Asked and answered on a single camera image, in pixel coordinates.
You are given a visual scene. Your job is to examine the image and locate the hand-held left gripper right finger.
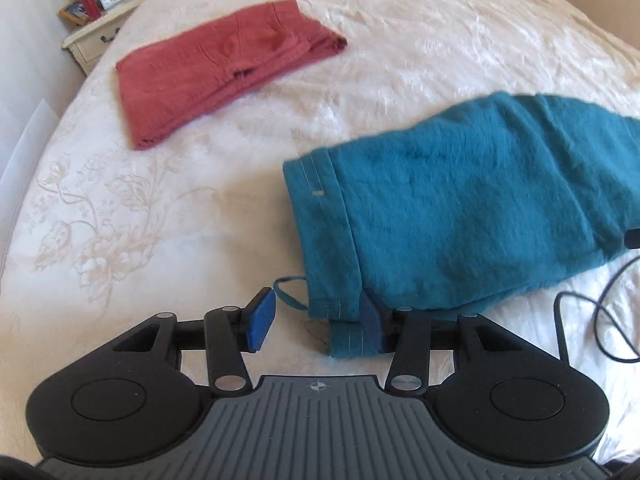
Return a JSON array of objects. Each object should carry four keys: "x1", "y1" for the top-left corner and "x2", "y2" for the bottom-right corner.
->
[{"x1": 357, "y1": 291, "x2": 523, "y2": 394}]

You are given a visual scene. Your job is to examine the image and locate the teal pants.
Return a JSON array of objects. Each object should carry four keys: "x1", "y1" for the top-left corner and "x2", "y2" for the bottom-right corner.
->
[{"x1": 273, "y1": 91, "x2": 640, "y2": 360}]

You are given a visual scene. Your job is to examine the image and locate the wooden picture frame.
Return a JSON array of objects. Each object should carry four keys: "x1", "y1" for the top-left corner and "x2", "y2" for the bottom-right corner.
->
[{"x1": 57, "y1": 1, "x2": 91, "y2": 24}]

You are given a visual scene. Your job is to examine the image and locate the cream nightstand with drawer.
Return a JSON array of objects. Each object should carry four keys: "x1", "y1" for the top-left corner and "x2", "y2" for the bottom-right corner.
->
[{"x1": 61, "y1": 0, "x2": 147, "y2": 77}]

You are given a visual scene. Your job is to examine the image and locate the red folded pants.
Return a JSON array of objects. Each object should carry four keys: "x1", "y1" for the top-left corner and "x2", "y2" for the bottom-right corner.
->
[{"x1": 116, "y1": 0, "x2": 348, "y2": 152}]

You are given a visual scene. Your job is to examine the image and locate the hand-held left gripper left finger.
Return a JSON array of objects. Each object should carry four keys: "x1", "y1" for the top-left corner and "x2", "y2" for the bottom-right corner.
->
[{"x1": 112, "y1": 287, "x2": 278, "y2": 395}]

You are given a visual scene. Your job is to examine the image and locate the black cable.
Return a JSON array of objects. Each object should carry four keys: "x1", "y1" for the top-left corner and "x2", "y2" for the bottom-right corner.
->
[{"x1": 554, "y1": 255, "x2": 640, "y2": 364}]

